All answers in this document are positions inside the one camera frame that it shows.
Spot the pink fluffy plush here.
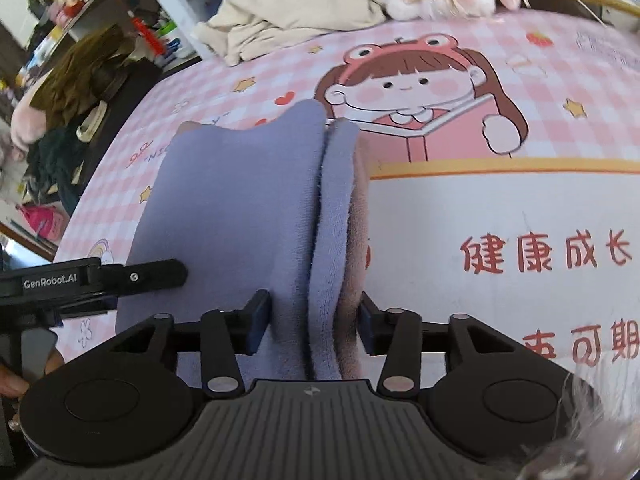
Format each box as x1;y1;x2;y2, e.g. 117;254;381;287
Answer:
10;91;49;162

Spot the black side table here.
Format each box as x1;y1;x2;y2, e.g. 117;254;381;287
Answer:
75;57;162;201

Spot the pink backpack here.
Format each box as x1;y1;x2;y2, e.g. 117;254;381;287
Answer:
16;203;72;242

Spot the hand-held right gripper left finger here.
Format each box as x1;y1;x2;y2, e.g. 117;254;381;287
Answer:
107;289;273;394

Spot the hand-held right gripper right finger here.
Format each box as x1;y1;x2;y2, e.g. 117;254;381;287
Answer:
358;291;524;394

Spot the white green pen holder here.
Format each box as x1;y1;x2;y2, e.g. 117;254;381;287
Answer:
159;20;197;62

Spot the olive green cloth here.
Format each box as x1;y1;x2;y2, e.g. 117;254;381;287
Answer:
31;24;132;127

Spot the cream shirt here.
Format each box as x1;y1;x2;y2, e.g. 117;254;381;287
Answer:
191;0;389;67

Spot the purple and brown sweater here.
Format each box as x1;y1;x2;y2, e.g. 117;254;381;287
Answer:
115;98;372;382

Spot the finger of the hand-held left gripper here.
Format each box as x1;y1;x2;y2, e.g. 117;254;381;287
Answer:
97;258;189;292

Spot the dark green cloth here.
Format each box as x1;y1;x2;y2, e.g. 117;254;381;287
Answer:
26;126;87;217

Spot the pink plaid printed table mat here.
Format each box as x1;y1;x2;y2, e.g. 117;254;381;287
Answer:
50;7;640;396

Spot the person's left hand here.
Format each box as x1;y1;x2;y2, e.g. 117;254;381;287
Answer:
0;345;66;402

